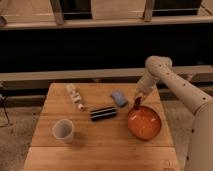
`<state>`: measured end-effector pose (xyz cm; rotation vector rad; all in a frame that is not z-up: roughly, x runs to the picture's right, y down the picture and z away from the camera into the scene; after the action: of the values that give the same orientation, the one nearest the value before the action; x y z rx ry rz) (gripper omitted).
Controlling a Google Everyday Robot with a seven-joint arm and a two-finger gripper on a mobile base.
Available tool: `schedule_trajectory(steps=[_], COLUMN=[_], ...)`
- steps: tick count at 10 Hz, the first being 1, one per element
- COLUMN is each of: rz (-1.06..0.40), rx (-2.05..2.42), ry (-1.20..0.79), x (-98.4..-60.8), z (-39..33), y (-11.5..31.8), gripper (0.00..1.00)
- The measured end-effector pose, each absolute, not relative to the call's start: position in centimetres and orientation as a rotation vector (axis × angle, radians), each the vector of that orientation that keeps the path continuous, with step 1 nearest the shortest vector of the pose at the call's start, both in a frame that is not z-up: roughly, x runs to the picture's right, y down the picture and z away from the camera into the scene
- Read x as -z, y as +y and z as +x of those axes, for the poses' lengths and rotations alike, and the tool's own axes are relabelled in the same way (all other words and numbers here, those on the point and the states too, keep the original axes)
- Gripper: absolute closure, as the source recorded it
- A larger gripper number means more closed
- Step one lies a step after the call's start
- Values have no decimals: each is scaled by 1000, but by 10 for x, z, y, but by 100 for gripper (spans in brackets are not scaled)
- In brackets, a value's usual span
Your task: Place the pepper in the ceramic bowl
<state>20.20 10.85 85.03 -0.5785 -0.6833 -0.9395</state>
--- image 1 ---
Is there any red pepper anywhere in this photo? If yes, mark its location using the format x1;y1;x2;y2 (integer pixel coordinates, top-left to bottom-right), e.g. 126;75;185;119
133;97;141;110

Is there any metal railing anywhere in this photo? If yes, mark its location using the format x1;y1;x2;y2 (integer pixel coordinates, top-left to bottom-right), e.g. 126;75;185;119
0;0;213;30

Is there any wooden table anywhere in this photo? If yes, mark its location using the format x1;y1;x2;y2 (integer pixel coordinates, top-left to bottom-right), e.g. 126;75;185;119
23;83;181;171

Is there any white plastic bottle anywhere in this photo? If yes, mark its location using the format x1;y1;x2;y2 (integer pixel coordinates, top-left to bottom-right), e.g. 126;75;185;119
66;84;85;111

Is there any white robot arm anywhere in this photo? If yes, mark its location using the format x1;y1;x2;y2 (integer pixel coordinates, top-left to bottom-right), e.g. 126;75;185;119
135;56;213;171

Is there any black rectangular box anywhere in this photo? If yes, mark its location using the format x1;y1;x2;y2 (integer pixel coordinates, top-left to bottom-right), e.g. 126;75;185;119
90;107;117;121

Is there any blue sponge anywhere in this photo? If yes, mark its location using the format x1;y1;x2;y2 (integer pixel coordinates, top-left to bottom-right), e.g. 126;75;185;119
111;90;128;107

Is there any orange ceramic bowl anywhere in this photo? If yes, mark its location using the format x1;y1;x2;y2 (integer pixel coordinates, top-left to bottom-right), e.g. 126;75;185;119
127;106;162;140

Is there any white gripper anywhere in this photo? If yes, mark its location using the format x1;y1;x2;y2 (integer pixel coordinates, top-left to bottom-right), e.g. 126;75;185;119
134;73;157;104

